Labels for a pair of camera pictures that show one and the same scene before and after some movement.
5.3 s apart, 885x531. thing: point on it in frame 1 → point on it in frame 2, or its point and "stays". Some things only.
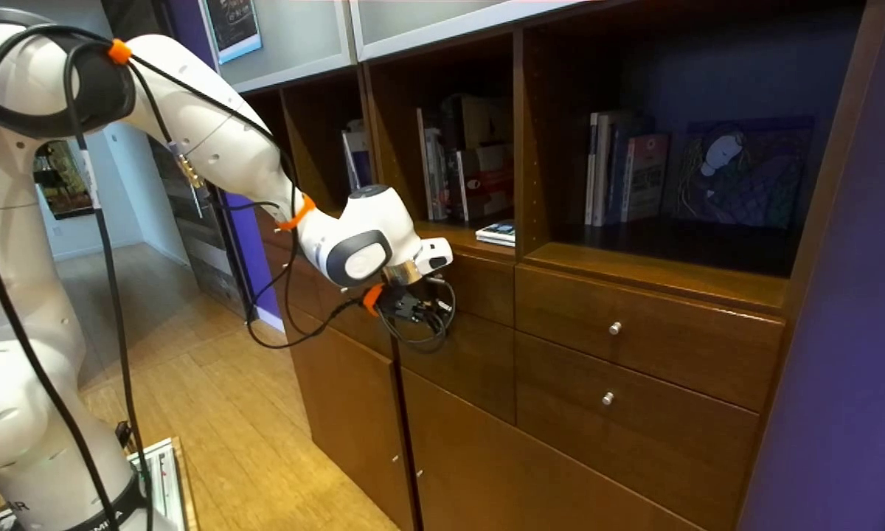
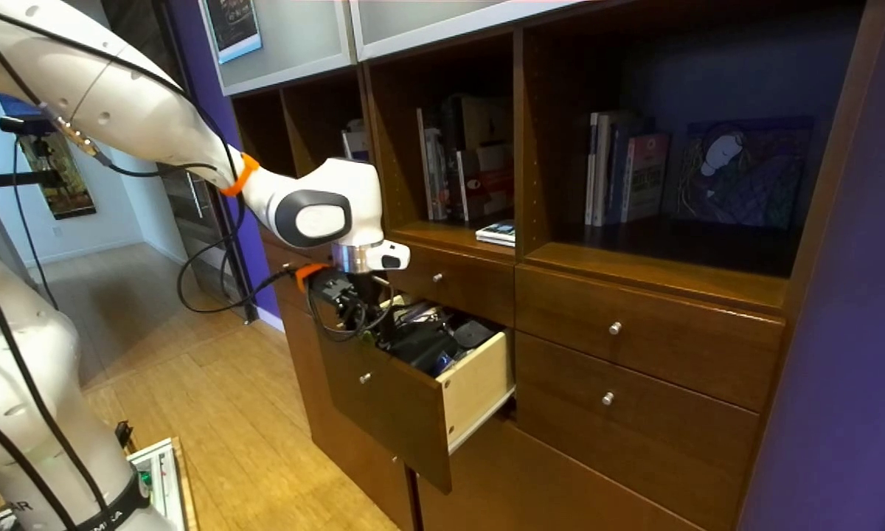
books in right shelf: x=626 y=177 stays
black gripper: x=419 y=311 → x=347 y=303
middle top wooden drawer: x=485 y=286 stays
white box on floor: x=167 y=480 stays
